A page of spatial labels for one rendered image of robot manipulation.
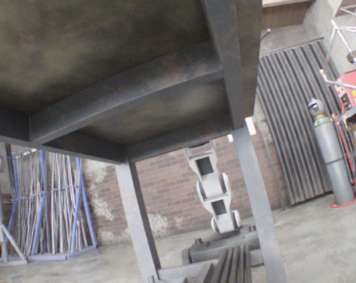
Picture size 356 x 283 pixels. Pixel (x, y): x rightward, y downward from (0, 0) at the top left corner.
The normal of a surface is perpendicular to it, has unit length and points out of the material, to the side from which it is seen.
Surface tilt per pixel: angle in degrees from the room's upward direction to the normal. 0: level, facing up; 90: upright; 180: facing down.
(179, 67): 90
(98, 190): 90
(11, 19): 180
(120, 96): 90
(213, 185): 121
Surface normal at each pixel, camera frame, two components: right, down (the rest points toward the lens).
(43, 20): 0.24, 0.94
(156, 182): -0.25, -0.18
